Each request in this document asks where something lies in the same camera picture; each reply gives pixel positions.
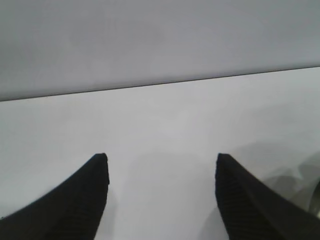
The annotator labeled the translucent plastic measuring cup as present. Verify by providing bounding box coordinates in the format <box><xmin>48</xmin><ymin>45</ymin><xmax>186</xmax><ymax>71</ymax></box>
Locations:
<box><xmin>261</xmin><ymin>149</ymin><xmax>320</xmax><ymax>218</ymax></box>

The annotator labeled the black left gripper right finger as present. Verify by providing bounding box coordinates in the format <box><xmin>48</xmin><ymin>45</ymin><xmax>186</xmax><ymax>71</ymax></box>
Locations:
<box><xmin>215</xmin><ymin>152</ymin><xmax>320</xmax><ymax>240</ymax></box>

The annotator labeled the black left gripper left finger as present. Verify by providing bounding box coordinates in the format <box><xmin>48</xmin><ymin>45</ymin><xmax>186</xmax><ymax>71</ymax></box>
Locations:
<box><xmin>0</xmin><ymin>152</ymin><xmax>110</xmax><ymax>240</ymax></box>

